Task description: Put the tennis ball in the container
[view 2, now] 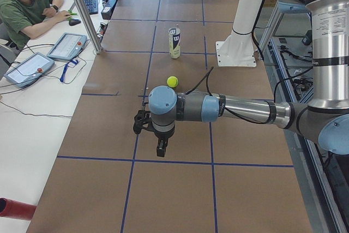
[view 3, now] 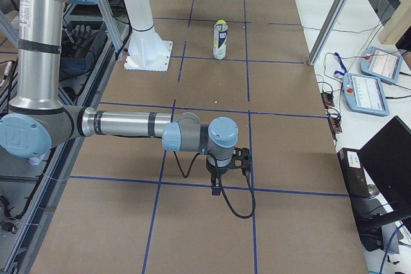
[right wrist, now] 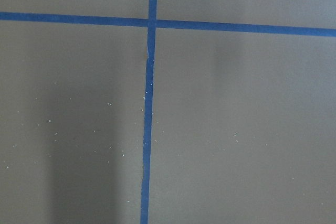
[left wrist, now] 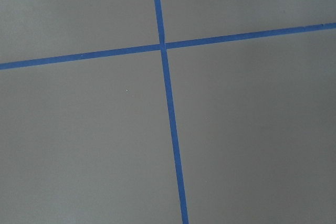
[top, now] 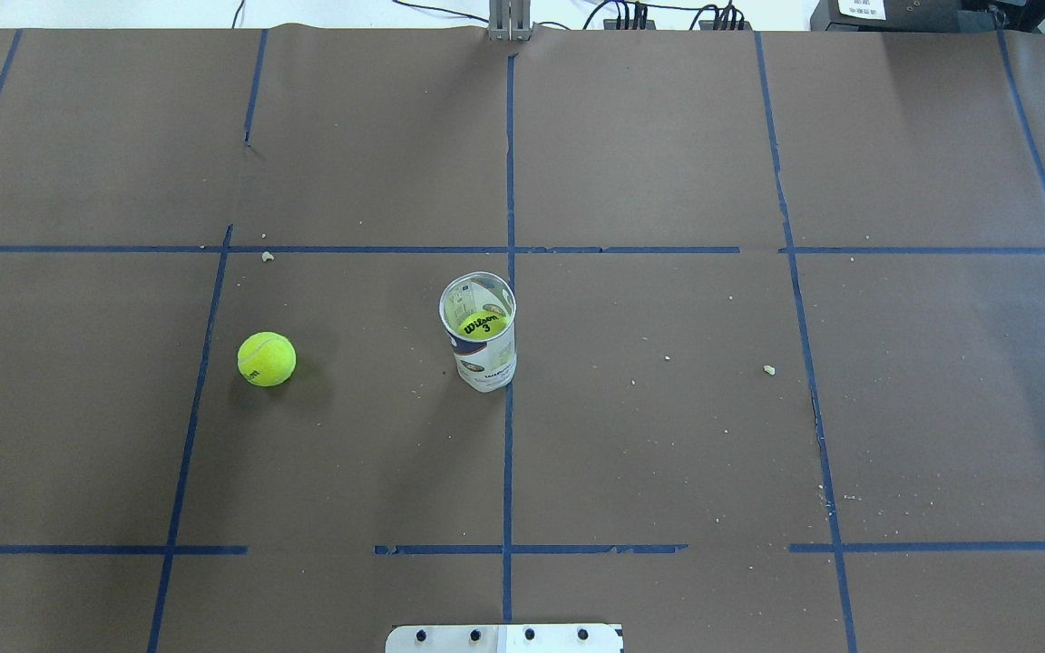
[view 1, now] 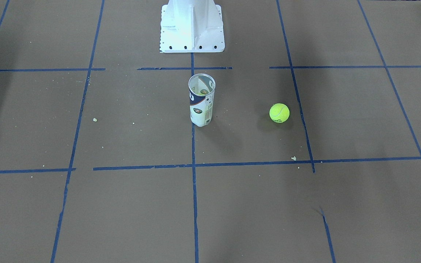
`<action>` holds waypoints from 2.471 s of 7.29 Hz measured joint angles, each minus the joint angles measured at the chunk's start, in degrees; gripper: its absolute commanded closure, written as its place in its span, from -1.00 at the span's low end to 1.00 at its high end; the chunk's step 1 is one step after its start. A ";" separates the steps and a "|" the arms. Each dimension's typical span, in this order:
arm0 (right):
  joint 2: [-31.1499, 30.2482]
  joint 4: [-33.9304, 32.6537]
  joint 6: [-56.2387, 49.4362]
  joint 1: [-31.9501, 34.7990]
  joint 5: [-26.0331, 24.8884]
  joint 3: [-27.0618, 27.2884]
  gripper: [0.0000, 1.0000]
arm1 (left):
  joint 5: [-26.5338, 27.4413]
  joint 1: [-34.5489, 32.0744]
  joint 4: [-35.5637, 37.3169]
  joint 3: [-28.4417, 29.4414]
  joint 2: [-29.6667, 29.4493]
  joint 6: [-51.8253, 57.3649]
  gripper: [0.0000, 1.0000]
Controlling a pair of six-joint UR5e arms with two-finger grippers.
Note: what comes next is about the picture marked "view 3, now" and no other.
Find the tennis ball can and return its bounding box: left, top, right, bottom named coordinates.
left=213, top=25, right=229, bottom=60

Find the orange black connector lower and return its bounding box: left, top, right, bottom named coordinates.
left=327, top=114, right=342, bottom=134

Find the orange black connector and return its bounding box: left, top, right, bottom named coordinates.
left=320, top=92, right=335, bottom=108
left=327, top=114, right=342, bottom=134

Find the orange black connector upper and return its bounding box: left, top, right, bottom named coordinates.
left=320, top=92, right=335, bottom=108

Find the black computer box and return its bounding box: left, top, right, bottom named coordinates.
left=337, top=148, right=399, bottom=254

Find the near teach pendant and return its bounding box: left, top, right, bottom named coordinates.
left=343, top=73, right=390, bottom=116

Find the teach pendant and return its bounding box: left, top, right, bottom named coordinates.
left=360, top=46, right=403, bottom=85
left=343, top=73, right=390, bottom=116

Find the black monitor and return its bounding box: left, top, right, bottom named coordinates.
left=357, top=116, right=410, bottom=232

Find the far teach pendant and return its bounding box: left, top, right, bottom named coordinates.
left=360, top=46, right=403, bottom=85

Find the wooden board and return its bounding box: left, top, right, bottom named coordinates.
left=378, top=0, right=410, bottom=45

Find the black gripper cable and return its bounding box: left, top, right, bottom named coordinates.
left=173, top=151, right=257, bottom=219

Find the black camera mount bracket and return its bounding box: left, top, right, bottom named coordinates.
left=231, top=148, right=252, bottom=178

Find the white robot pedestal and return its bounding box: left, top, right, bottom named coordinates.
left=124, top=0, right=173, bottom=72

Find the blue lanyard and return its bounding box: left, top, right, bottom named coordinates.
left=332, top=51, right=347, bottom=78

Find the aluminium frame post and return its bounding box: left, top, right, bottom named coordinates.
left=308, top=0, right=347, bottom=66

